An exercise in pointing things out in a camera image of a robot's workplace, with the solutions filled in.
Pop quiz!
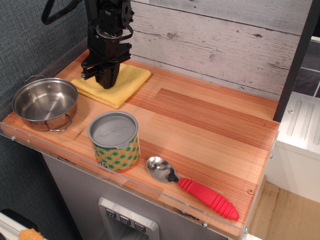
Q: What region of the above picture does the dark right vertical post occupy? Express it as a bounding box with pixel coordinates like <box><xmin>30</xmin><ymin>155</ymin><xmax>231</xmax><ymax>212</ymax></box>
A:
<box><xmin>273</xmin><ymin>0</ymin><xmax>320</xmax><ymax>123</ymax></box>

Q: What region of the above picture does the silver dispenser button panel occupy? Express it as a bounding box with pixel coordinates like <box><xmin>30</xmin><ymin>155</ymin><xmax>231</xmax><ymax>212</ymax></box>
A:
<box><xmin>98</xmin><ymin>197</ymin><xmax>160</xmax><ymax>240</ymax></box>

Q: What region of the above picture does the grey toy fridge cabinet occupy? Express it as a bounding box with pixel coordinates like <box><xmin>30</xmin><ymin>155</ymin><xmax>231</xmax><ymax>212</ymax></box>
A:
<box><xmin>43</xmin><ymin>155</ymin><xmax>225</xmax><ymax>240</ymax></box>

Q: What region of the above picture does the spoon with red handle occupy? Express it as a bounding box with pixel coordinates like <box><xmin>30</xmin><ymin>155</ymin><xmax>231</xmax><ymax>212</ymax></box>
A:
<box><xmin>146</xmin><ymin>156</ymin><xmax>240</xmax><ymax>221</ymax></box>

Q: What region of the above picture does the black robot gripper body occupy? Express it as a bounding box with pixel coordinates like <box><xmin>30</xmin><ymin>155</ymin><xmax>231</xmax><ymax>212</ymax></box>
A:
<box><xmin>81</xmin><ymin>0</ymin><xmax>133</xmax><ymax>73</ymax></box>

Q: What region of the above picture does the green orange toy can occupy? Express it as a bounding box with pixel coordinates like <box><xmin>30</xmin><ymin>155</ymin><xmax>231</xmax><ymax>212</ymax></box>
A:
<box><xmin>88</xmin><ymin>111</ymin><xmax>141</xmax><ymax>173</ymax></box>

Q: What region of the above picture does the white toy sink unit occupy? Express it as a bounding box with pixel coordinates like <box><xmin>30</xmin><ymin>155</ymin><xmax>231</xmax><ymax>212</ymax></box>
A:
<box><xmin>264</xmin><ymin>92</ymin><xmax>320</xmax><ymax>202</ymax></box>

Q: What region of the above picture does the stainless steel pot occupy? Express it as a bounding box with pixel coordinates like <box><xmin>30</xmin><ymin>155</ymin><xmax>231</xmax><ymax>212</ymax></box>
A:
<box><xmin>12</xmin><ymin>75</ymin><xmax>79</xmax><ymax>132</ymax></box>

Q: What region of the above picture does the black corrugated cable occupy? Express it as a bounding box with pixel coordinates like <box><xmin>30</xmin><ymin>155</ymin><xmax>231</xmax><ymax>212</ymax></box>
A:
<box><xmin>40</xmin><ymin>0</ymin><xmax>85</xmax><ymax>26</ymax></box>

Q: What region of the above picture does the orange object bottom left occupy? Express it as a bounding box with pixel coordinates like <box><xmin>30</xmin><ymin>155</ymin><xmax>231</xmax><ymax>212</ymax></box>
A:
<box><xmin>18</xmin><ymin>228</ymin><xmax>45</xmax><ymax>240</ymax></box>

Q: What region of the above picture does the yellow cloth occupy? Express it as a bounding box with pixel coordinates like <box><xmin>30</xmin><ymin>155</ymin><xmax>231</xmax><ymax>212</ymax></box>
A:
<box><xmin>70</xmin><ymin>63</ymin><xmax>152</xmax><ymax>109</ymax></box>

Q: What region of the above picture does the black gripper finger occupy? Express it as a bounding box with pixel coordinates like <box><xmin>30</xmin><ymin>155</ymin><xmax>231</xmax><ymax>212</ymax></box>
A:
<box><xmin>95</xmin><ymin>63</ymin><xmax>120</xmax><ymax>89</ymax></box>
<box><xmin>81</xmin><ymin>71</ymin><xmax>97</xmax><ymax>80</ymax></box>

